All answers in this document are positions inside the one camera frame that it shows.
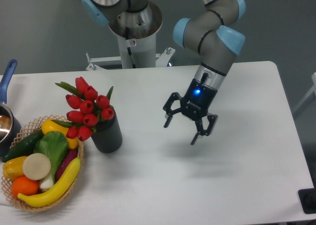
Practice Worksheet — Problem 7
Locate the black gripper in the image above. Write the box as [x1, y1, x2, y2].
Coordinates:
[162, 78, 219, 146]

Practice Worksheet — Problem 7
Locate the red tulip bouquet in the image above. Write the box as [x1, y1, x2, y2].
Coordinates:
[55, 76, 116, 142]

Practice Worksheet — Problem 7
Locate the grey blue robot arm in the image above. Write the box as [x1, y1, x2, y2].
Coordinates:
[81, 0, 245, 137]

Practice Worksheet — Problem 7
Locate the dark grey ribbed vase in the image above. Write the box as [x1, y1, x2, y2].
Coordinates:
[91, 112, 122, 153]

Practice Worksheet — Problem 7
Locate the purple sweet potato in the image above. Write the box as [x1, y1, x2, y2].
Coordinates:
[55, 149, 78, 181]

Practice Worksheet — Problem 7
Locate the green bok choy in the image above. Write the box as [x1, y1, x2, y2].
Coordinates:
[33, 131, 68, 191]

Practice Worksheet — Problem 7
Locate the yellow squash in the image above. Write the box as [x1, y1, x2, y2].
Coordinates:
[41, 119, 79, 150]

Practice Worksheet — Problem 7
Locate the black device at edge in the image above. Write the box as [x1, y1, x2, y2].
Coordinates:
[298, 188, 316, 214]

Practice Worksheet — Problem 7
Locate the woven wicker basket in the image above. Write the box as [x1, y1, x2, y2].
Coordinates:
[1, 115, 84, 213]

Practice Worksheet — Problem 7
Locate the yellow banana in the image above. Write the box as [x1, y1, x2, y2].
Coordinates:
[18, 157, 81, 208]

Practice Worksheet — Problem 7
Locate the beige round disc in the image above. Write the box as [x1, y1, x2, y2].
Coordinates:
[22, 153, 51, 181]

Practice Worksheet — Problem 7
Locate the green cucumber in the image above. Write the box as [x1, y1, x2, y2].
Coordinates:
[2, 130, 44, 162]

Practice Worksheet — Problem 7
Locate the orange fruit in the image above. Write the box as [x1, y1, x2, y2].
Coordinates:
[11, 176, 39, 199]

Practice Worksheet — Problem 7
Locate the yellow bell pepper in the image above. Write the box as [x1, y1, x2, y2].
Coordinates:
[2, 156, 27, 181]

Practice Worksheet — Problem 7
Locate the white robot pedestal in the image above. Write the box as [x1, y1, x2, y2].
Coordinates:
[81, 0, 176, 69]

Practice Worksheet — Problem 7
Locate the white frame at right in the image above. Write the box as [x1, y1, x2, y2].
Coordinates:
[292, 73, 316, 119]

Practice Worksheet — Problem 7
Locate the blue handled saucepan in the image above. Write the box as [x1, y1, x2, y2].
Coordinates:
[0, 59, 21, 157]

